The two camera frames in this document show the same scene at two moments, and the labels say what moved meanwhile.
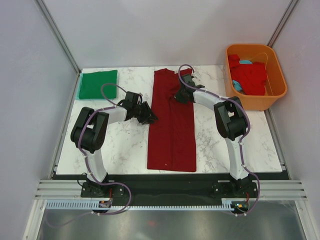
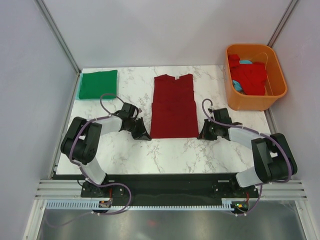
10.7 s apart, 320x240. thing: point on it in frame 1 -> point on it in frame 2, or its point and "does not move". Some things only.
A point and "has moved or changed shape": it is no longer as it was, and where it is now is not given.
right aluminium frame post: x=282 y=22 does not move
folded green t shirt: x=91 y=83 does not move
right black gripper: x=178 y=97 -> x=204 y=134
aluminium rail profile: x=267 y=189 does not move
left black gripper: x=147 y=112 -> x=139 y=135
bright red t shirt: x=251 y=77 does not move
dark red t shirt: x=171 y=145 has moved or changed shape
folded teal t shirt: x=77 y=93 does not move
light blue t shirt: x=236 y=85 does not move
